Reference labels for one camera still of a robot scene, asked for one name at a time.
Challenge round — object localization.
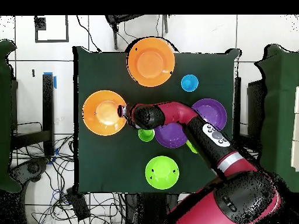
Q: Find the yellow-green cup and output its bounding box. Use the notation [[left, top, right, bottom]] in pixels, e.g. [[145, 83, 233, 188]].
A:
[[186, 139, 199, 154]]

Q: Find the green bowl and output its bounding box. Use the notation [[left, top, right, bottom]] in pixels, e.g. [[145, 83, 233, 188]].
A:
[[145, 155, 180, 190]]

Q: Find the black power adapter box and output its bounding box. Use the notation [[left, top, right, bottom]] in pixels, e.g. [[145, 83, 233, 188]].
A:
[[65, 187, 91, 222]]

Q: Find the black floor cable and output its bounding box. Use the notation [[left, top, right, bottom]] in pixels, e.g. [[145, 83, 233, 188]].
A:
[[76, 15, 102, 53]]

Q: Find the blue cup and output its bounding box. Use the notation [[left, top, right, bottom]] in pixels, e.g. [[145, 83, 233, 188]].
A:
[[180, 74, 200, 92]]

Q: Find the grey pedestal foot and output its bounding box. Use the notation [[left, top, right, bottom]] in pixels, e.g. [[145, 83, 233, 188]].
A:
[[10, 158, 50, 185]]

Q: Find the orange bowl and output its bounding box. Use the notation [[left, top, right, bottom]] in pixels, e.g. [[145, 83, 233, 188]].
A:
[[82, 90, 127, 137], [126, 37, 175, 88]]

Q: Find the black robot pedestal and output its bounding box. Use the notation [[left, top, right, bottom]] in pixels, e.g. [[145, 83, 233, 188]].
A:
[[124, 193, 179, 224]]

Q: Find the purple bowl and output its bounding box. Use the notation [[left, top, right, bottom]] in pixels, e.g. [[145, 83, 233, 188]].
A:
[[154, 122, 189, 149], [192, 98, 228, 132]]

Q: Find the green cloth covered table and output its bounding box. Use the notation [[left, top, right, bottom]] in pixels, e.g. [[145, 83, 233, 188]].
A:
[[0, 39, 23, 194], [253, 44, 299, 194]]

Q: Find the white box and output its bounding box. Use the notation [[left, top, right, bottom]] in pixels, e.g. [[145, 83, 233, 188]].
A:
[[290, 86, 299, 172]]

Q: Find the tangle of cables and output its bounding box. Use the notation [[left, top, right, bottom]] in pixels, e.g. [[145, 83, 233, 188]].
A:
[[13, 135, 124, 224]]

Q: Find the green cup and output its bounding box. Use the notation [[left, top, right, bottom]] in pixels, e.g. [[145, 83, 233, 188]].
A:
[[138, 128, 155, 142]]

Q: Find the black camera tripod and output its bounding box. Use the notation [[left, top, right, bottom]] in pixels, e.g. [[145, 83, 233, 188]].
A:
[[105, 15, 169, 51]]

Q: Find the dark green table cloth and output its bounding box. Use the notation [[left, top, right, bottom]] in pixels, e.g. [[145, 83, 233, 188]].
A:
[[72, 46, 241, 194]]

